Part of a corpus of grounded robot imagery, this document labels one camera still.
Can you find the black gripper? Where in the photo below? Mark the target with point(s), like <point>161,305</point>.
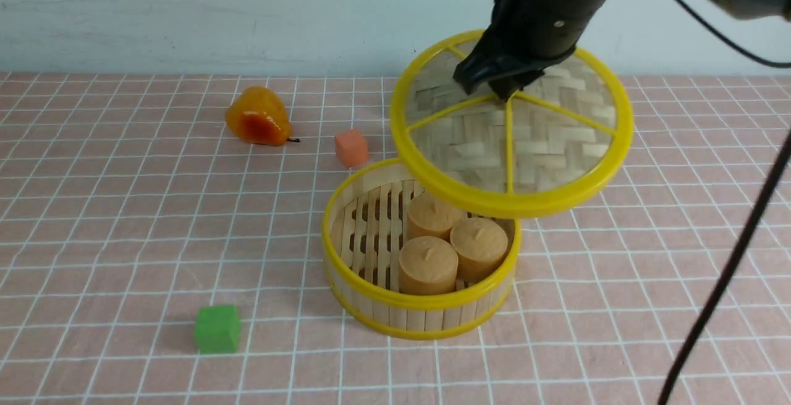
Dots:
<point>524,35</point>

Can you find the yellow woven bamboo steamer lid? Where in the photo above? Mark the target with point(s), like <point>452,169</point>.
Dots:
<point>551,146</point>

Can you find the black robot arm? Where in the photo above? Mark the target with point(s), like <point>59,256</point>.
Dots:
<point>739,9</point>

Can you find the yellow bamboo steamer base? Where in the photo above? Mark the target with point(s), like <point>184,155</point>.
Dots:
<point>363,231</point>

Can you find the tan cylindrical bun back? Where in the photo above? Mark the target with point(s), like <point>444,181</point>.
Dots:
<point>427,215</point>

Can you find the tan cylindrical bun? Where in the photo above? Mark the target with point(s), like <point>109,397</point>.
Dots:
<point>427,266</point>
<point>427,215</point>
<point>481,246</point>

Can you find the orange foam cube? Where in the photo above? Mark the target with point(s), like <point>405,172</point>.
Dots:
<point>351,148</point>

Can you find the tan cylindrical bun right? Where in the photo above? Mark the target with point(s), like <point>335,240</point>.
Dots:
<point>481,246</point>

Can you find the tan cylindrical bun front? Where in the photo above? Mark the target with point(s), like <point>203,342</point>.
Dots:
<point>427,266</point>

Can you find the orange toy pear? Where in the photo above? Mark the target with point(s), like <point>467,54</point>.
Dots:
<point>259,116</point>

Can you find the pink checkered tablecloth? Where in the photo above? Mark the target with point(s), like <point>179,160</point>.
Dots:
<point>127,204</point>

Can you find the green foam cube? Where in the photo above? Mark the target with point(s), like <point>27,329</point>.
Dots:
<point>217,329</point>

